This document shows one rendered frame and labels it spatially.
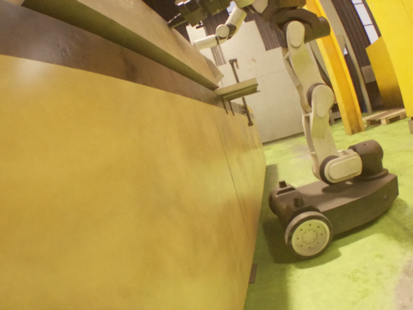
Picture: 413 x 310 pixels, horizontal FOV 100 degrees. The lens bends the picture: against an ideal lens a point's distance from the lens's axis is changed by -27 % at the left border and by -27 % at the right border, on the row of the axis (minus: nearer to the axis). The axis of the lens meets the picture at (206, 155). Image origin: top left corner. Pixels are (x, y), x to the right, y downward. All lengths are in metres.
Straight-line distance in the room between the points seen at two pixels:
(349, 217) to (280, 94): 5.78
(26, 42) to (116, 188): 0.19
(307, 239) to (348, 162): 0.41
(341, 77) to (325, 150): 3.51
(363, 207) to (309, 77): 0.64
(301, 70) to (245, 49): 7.14
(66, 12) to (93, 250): 0.31
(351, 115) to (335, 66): 0.93
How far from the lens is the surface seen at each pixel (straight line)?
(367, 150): 1.26
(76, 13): 0.38
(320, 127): 1.13
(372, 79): 11.18
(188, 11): 0.76
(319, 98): 1.11
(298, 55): 1.16
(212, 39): 1.44
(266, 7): 1.26
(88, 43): 0.34
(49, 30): 0.29
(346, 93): 4.59
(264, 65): 6.85
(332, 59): 4.64
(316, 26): 1.28
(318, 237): 1.01
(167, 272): 0.35
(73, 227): 0.23
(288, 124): 6.62
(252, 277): 0.99
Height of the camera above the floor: 0.57
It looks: 3 degrees down
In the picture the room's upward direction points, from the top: 16 degrees counter-clockwise
